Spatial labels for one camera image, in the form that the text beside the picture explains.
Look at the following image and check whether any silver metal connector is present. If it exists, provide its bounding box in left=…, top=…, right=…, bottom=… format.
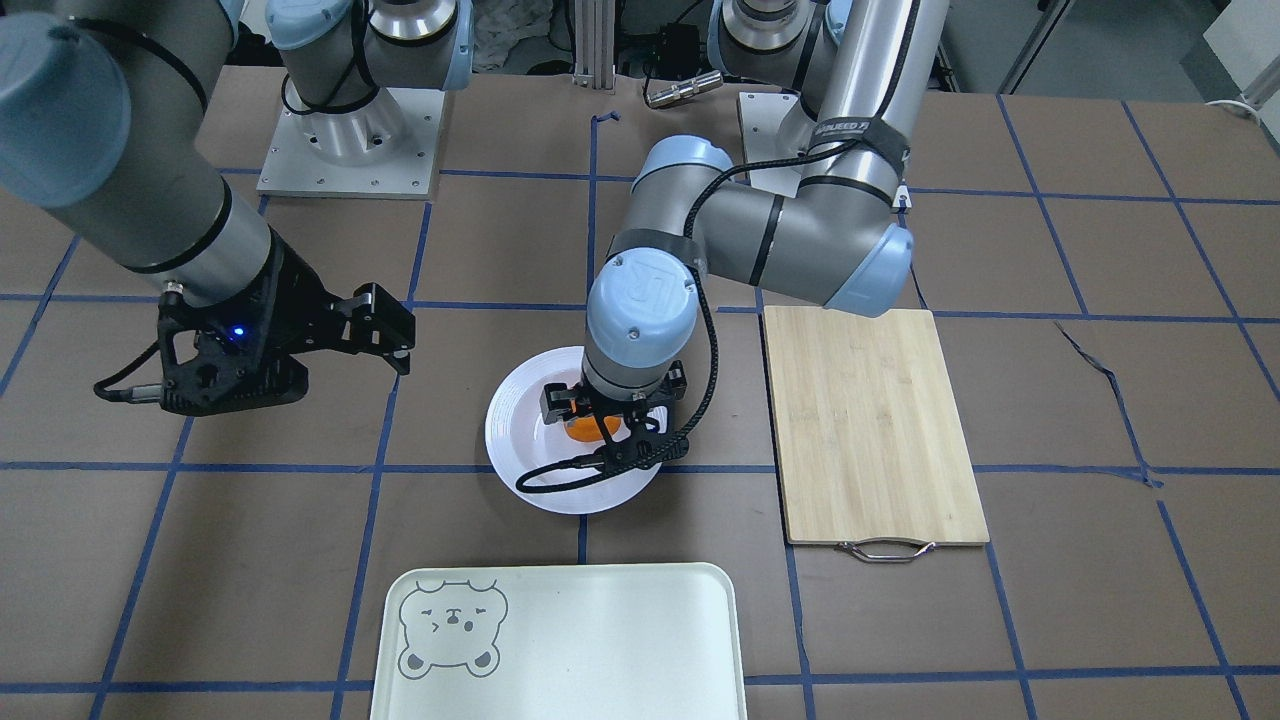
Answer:
left=643, top=70, right=724, bottom=110

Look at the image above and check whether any wooden cutting board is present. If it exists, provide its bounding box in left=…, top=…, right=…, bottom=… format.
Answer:
left=763, top=306, right=989, bottom=555

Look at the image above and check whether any orange mandarin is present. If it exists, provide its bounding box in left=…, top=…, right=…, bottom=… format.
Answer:
left=564, top=401, right=623, bottom=443

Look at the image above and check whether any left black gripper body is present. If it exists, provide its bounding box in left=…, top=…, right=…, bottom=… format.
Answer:
left=540, top=365, right=690, bottom=477

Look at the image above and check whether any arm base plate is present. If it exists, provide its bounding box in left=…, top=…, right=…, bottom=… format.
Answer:
left=257, top=88, right=451, bottom=200
left=739, top=90, right=911, bottom=199

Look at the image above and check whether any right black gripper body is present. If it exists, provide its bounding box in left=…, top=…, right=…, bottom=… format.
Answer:
left=157, top=234, right=347, bottom=416

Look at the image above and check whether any aluminium frame post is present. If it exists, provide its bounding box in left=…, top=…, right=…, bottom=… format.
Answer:
left=572, top=0, right=617, bottom=94

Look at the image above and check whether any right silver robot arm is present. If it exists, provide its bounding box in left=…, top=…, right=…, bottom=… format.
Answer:
left=1, top=1, right=474, bottom=416

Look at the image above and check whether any white ribbed plate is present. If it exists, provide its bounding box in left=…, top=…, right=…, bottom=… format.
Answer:
left=484, top=346, right=669, bottom=516

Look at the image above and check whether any cream bear tray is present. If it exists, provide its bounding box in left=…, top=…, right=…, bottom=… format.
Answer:
left=370, top=562, right=748, bottom=719

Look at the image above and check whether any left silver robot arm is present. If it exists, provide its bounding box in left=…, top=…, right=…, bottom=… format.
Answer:
left=516, top=1, right=948, bottom=495

